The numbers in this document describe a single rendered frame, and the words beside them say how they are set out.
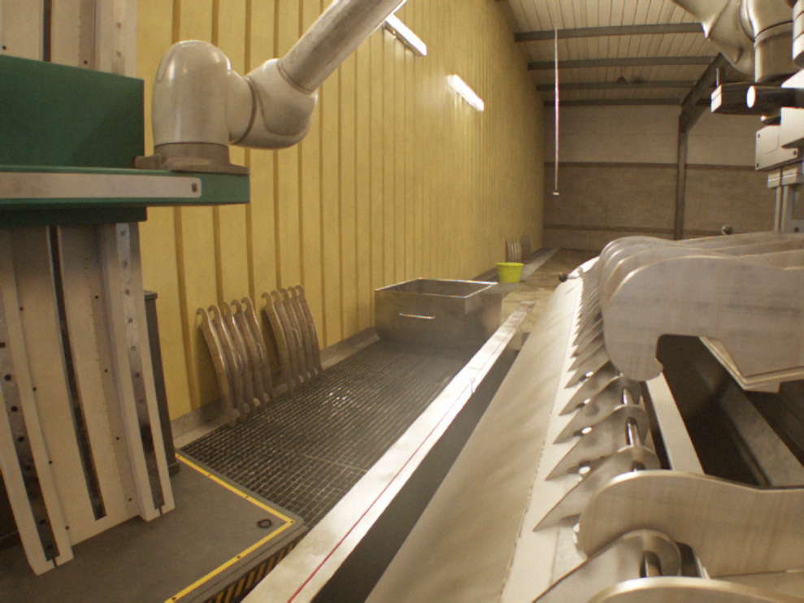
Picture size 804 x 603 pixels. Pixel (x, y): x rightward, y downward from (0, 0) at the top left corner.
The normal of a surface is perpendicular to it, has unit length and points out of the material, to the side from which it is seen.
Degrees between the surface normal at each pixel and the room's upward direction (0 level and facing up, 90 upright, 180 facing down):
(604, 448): 90
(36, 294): 90
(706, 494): 90
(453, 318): 90
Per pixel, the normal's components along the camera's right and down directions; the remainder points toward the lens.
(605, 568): -0.39, 0.16
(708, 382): -0.72, -0.03
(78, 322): 0.83, 0.10
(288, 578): -0.02, -0.98
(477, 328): 0.67, 0.04
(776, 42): -0.94, 0.06
